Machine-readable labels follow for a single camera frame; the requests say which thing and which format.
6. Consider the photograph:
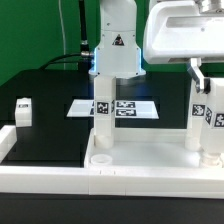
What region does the fiducial marker sheet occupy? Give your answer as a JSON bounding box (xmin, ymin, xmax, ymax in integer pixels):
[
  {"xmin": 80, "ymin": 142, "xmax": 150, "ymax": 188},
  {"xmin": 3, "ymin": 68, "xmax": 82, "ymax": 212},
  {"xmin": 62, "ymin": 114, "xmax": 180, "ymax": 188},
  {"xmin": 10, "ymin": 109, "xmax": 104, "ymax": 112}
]
[{"xmin": 67, "ymin": 99, "xmax": 159, "ymax": 119}]

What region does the white desk top panel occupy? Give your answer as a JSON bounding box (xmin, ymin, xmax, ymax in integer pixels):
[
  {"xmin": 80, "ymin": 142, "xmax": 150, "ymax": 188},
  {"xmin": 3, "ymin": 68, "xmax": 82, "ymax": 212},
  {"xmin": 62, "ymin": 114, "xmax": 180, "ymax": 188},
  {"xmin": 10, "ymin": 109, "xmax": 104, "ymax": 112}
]
[{"xmin": 84, "ymin": 128, "xmax": 202, "ymax": 169}]

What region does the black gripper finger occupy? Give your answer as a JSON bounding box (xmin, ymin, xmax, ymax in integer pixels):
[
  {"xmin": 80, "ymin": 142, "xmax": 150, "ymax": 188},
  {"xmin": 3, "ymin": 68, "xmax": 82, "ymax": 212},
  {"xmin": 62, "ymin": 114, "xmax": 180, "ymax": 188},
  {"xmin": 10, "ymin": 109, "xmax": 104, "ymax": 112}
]
[{"xmin": 187, "ymin": 58, "xmax": 210, "ymax": 94}]

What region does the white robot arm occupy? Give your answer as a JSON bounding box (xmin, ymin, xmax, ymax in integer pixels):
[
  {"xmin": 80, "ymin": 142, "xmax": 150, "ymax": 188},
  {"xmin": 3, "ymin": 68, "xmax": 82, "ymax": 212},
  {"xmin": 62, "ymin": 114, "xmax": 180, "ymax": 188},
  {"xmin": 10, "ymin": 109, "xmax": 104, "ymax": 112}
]
[{"xmin": 90, "ymin": 0, "xmax": 224, "ymax": 93}]

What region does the white thin cable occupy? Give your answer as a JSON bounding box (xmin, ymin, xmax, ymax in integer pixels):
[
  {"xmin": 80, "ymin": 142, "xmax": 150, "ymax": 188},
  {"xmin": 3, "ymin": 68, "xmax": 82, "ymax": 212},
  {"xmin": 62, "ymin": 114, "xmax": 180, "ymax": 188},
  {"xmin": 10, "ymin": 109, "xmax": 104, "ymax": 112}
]
[{"xmin": 58, "ymin": 0, "xmax": 67, "ymax": 70}]

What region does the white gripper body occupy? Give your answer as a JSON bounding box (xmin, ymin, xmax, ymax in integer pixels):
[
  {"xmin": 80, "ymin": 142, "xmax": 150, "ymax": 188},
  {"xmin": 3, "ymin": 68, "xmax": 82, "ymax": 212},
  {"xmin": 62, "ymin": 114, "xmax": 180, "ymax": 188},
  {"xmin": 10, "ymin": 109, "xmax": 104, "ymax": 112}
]
[{"xmin": 143, "ymin": 0, "xmax": 224, "ymax": 64}]

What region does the black cable with connector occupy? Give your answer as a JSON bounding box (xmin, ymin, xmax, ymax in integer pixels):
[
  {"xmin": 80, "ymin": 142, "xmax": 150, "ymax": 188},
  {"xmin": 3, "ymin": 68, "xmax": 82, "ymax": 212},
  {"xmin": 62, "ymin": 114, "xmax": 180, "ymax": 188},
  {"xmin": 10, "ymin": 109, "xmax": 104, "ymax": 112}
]
[{"xmin": 39, "ymin": 0, "xmax": 96, "ymax": 70}]

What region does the white U-shaped obstacle fence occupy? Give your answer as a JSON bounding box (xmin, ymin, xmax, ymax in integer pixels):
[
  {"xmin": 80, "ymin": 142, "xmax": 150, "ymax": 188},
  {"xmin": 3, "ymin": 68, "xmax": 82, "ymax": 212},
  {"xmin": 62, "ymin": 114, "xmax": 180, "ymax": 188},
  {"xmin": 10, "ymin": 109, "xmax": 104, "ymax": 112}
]
[{"xmin": 0, "ymin": 126, "xmax": 224, "ymax": 199}]

